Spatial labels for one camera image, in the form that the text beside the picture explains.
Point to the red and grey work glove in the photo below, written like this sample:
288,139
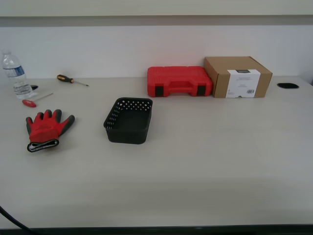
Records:
44,129

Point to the black perforated plastic basket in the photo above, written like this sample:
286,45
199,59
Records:
127,137

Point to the red plastic tool case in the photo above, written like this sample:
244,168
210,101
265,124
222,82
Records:
176,76

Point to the brown cardboard box white label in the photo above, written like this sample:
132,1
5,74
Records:
220,83

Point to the clear plastic water bottle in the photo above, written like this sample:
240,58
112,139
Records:
17,80

